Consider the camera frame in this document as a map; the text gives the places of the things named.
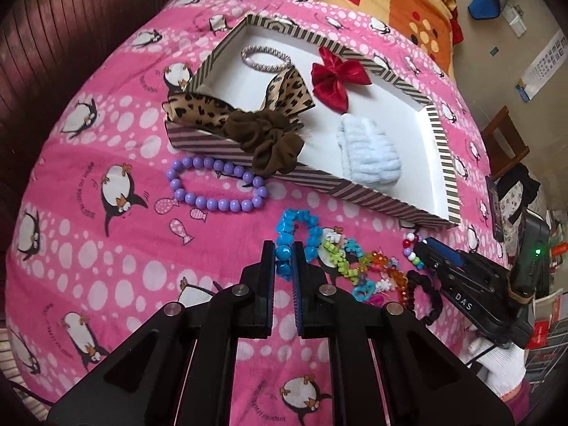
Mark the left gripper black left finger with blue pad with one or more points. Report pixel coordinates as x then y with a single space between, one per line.
178 367

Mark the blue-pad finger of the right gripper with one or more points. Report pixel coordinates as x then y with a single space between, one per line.
438 253

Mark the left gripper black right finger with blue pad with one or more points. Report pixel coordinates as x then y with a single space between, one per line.
386 367

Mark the black scrunchie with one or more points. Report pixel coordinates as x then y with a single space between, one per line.
416 280

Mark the white fluffy scrunchie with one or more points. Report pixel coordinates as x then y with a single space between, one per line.
368 156

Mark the leopard bow brown scrunchie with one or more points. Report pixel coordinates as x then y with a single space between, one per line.
262 128

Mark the white gloved right hand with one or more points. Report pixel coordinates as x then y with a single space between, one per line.
505 366

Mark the black phone on bed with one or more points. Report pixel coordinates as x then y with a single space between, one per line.
495 210

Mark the white patterned bag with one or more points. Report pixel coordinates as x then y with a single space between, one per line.
511 202

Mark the wooden chair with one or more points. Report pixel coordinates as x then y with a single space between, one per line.
503 143

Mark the striped white tray box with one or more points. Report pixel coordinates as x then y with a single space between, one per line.
238 71

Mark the pink penguin bedspread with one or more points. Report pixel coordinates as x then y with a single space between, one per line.
116 222

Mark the red satin bow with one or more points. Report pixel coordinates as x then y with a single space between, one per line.
330 78

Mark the wall calendar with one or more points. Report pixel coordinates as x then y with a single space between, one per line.
543 67

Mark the white wall socket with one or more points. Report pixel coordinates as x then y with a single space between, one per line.
514 20

